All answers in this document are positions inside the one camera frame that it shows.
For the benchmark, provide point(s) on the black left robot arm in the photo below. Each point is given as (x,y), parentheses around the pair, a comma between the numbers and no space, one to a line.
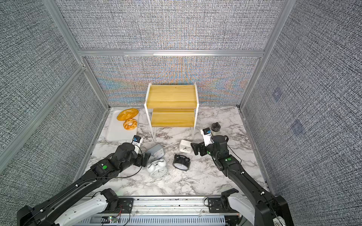
(60,210)

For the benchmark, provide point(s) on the white twin-bell alarm clock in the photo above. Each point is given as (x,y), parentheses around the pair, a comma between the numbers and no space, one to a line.
(157,168)

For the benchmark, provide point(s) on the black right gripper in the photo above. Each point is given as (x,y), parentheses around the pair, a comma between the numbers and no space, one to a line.
(202,147)

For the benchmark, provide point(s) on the small white square alarm clock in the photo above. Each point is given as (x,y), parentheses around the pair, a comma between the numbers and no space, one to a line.
(185,147)

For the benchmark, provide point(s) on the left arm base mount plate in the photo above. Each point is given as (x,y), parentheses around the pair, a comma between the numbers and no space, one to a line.
(123,205)

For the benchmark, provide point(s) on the white rectangular tray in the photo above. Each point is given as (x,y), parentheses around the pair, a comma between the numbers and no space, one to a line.
(116,131)

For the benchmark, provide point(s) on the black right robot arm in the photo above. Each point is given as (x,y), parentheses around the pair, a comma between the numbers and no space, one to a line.
(261,208)

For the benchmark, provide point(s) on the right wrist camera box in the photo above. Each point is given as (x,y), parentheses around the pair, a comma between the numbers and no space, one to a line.
(207,136)

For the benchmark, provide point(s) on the oval brown bread loaf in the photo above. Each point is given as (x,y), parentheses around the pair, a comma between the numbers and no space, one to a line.
(127,114)

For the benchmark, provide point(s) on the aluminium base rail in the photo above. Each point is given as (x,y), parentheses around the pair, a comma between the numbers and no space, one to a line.
(165,211)

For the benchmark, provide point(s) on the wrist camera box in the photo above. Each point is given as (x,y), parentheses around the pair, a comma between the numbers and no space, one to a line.
(207,136)
(137,140)

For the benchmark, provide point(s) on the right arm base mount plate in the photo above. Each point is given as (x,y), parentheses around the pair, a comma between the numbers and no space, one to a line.
(215,205)

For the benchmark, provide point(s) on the black twin-bell alarm clock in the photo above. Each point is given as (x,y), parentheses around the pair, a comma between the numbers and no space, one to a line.
(181,162)

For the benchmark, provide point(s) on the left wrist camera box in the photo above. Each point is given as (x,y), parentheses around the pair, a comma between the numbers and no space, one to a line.
(137,140)

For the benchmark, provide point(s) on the glass jar with black lid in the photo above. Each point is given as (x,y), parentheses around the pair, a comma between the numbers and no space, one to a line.
(215,128)

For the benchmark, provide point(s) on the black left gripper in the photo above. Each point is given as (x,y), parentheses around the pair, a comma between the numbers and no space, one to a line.
(146,158)

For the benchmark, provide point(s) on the grey square alarm clock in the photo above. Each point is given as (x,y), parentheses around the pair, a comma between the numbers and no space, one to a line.
(155,153)

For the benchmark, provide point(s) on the wooden two-tier white-frame shelf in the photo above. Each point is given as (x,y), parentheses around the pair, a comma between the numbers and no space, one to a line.
(169,106)

